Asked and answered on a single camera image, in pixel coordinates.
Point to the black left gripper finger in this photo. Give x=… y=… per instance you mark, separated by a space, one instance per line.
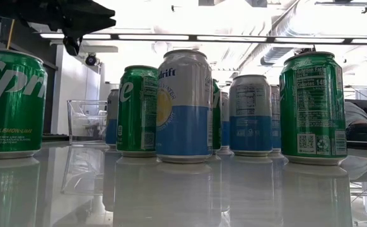
x=89 y=28
x=101 y=12

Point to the green Sprite can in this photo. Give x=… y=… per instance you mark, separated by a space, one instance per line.
x=216 y=126
x=136 y=116
x=312 y=110
x=13 y=104

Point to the white blue Spindrift can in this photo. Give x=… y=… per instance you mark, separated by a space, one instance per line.
x=249 y=132
x=112 y=126
x=276 y=126
x=183 y=132
x=225 y=126

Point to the black round spotlight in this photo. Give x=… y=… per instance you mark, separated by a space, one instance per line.
x=90 y=60

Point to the clear plastic bin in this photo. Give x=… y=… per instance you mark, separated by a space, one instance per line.
x=85 y=126

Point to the long ceiling light bar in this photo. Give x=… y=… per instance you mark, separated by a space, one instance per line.
x=270 y=39

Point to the black track spotlights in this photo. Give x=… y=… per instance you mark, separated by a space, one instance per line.
x=305 y=50

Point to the black ceiling track fixture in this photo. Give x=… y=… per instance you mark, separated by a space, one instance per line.
x=341 y=3

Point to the person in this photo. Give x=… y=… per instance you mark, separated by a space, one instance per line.
x=357 y=116

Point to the black metal table frame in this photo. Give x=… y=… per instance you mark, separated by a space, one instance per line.
x=55 y=137

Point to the silver ventilation duct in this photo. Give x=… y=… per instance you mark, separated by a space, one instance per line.
x=275 y=55

